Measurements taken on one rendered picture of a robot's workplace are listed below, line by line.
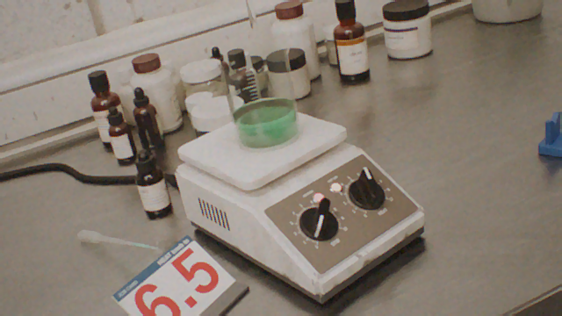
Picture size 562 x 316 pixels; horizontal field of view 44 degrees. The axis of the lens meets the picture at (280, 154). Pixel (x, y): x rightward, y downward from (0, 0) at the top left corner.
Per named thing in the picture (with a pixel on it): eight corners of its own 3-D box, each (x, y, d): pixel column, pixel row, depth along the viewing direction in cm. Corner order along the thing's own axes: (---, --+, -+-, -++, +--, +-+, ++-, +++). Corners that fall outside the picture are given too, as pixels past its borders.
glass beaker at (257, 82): (257, 166, 61) (238, 75, 57) (224, 145, 66) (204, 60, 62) (323, 136, 64) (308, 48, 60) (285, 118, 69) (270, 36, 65)
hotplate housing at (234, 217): (430, 234, 62) (422, 154, 58) (321, 311, 55) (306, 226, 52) (274, 168, 78) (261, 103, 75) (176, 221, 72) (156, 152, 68)
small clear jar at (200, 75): (184, 111, 99) (174, 67, 96) (223, 98, 100) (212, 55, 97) (198, 123, 94) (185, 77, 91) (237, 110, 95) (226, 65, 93)
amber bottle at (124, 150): (124, 152, 90) (108, 102, 86) (141, 152, 89) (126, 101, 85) (112, 162, 87) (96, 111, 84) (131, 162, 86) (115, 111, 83)
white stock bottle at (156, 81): (155, 140, 91) (135, 68, 87) (137, 130, 95) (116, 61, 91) (191, 124, 94) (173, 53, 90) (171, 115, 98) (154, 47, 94)
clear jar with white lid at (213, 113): (199, 185, 78) (183, 119, 74) (214, 159, 83) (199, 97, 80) (251, 182, 76) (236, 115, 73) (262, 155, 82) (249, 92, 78)
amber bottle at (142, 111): (151, 150, 89) (134, 93, 85) (137, 146, 91) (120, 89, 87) (169, 140, 90) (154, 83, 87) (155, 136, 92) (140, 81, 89)
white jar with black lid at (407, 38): (403, 41, 108) (399, -4, 105) (442, 46, 104) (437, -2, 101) (378, 57, 104) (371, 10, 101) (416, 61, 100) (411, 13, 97)
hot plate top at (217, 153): (353, 137, 64) (351, 127, 63) (249, 194, 58) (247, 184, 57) (271, 110, 73) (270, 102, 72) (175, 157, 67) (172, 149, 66)
